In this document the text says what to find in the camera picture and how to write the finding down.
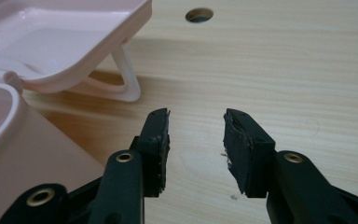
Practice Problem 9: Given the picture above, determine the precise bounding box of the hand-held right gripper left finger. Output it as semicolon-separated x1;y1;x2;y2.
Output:
88;107;172;224

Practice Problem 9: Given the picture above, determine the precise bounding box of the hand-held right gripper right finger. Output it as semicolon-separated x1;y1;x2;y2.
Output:
223;107;358;224

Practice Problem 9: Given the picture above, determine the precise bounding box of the pink plastic lidded box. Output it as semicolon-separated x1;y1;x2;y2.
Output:
0;0;153;224

